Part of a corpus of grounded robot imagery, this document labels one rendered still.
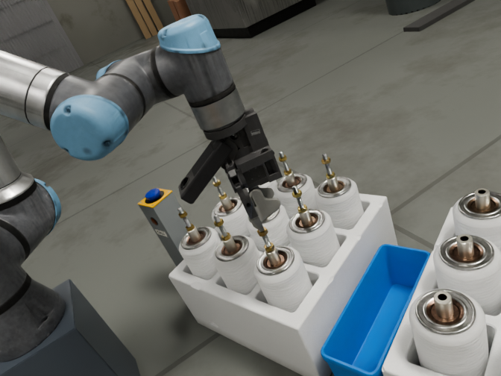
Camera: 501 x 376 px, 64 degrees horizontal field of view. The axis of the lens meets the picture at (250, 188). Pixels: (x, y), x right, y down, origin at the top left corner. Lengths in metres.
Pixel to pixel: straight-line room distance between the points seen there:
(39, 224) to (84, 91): 0.43
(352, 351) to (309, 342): 0.12
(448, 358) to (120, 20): 8.52
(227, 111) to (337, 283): 0.42
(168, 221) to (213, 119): 0.51
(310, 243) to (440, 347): 0.32
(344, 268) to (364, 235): 0.10
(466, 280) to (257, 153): 0.36
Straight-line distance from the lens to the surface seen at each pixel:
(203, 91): 0.58
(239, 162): 0.63
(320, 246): 0.83
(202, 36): 0.57
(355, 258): 0.88
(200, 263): 0.92
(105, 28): 8.77
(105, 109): 0.49
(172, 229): 1.07
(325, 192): 0.90
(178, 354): 1.09
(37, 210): 0.89
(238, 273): 0.84
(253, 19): 4.25
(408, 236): 1.13
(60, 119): 0.50
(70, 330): 0.84
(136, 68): 0.60
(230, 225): 0.97
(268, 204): 0.68
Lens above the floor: 0.75
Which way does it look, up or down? 29 degrees down
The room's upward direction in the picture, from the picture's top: 23 degrees counter-clockwise
